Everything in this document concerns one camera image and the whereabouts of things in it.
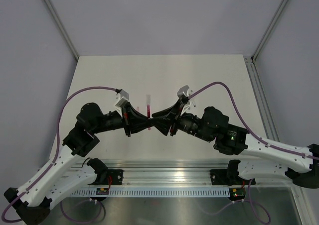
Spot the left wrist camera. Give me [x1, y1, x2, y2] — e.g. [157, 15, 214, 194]
[114, 89, 129, 111]

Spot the white slotted cable duct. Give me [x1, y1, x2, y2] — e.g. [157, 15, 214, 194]
[73, 188, 230, 198]

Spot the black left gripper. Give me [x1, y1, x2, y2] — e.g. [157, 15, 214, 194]
[91, 102, 152, 137]

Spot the controller board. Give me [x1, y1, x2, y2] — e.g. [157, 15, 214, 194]
[96, 188, 109, 196]
[230, 188, 246, 199]

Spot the right controller board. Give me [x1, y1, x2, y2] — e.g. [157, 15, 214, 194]
[230, 188, 246, 199]

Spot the right aluminium corner post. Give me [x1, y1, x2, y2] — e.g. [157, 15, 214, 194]
[251, 0, 291, 63]

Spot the pink highlighter pen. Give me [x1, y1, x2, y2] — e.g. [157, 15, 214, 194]
[146, 94, 151, 119]

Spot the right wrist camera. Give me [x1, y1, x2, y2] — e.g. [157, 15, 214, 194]
[176, 85, 196, 113]

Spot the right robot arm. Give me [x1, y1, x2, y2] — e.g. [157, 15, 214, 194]
[152, 100, 319, 189]

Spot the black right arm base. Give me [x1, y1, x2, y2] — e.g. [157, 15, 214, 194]
[209, 160, 250, 186]

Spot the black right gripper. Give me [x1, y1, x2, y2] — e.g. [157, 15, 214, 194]
[148, 99, 214, 143]

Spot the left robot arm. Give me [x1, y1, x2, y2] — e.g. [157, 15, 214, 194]
[4, 102, 152, 225]

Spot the aluminium corner post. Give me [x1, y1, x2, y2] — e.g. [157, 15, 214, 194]
[251, 0, 291, 63]
[42, 0, 80, 61]

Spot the aluminium rail frame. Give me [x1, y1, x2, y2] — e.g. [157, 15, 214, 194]
[32, 159, 304, 188]

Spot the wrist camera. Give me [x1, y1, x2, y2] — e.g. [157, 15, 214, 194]
[114, 89, 129, 111]
[176, 85, 196, 113]

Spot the right side aluminium rail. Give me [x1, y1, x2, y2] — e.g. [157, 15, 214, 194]
[243, 56, 280, 141]

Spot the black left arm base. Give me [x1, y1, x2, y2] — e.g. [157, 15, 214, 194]
[86, 158, 124, 186]

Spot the left aluminium corner post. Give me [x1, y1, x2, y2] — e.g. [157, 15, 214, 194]
[42, 0, 80, 61]

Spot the left controller board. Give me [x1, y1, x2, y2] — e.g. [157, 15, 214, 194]
[96, 188, 109, 196]

